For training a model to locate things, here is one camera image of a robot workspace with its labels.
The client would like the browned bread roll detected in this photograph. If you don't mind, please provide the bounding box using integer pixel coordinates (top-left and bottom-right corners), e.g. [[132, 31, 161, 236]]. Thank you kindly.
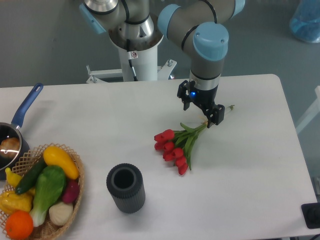
[[0, 137, 20, 160]]

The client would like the white frame at right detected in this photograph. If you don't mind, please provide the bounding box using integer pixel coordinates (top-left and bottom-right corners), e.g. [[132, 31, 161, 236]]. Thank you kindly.
[[295, 85, 320, 134]]

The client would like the green bok choy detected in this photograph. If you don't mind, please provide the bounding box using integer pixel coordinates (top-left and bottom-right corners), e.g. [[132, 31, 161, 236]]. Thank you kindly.
[[30, 165, 67, 228]]

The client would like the black device at table edge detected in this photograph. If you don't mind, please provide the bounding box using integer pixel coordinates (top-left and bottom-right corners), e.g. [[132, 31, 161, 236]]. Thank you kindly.
[[301, 202, 320, 229]]

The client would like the dark green cucumber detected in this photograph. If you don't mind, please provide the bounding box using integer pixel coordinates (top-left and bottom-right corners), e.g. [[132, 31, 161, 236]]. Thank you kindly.
[[15, 158, 47, 195]]

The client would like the yellow banana pepper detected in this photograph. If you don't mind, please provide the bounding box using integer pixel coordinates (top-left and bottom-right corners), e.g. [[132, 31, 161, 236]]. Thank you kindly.
[[5, 167, 23, 188]]

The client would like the orange fruit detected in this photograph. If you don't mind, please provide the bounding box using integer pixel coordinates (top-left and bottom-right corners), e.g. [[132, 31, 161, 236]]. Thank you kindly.
[[5, 210, 34, 240]]

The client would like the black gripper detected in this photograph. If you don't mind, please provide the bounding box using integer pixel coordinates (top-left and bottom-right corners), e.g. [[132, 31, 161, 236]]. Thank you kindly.
[[177, 79, 225, 128]]

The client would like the red tulip bouquet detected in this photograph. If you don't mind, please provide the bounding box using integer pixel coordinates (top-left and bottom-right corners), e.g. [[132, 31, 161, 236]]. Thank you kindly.
[[153, 104, 236, 176]]

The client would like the blue handled saucepan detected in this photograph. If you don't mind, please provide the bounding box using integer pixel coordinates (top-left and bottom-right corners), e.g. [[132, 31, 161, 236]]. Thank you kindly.
[[0, 83, 44, 181]]

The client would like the dark grey ribbed vase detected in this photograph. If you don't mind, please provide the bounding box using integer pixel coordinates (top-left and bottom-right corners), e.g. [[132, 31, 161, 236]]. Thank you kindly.
[[106, 163, 146, 214]]

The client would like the blue transparent container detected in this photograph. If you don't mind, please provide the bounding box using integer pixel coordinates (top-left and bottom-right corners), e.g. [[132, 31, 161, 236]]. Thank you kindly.
[[289, 0, 320, 44]]

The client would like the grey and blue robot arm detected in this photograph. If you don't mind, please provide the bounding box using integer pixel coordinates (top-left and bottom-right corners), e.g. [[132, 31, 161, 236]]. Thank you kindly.
[[79, 0, 245, 127]]

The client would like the yellow pumpkin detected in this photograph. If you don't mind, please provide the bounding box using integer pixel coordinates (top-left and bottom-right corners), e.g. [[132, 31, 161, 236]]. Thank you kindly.
[[0, 190, 33, 215]]

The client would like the yellow squash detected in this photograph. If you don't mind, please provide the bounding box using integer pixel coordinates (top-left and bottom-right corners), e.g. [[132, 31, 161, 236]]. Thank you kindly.
[[43, 145, 80, 180]]

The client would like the white garlic bulb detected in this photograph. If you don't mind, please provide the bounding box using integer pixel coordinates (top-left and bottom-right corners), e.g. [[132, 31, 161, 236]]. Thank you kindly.
[[49, 201, 73, 226]]

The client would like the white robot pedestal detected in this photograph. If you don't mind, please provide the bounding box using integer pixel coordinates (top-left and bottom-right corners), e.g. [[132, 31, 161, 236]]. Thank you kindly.
[[85, 14, 178, 85]]

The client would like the black cable on pedestal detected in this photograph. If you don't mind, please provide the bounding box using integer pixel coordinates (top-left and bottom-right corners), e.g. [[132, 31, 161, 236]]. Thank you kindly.
[[126, 38, 139, 82]]

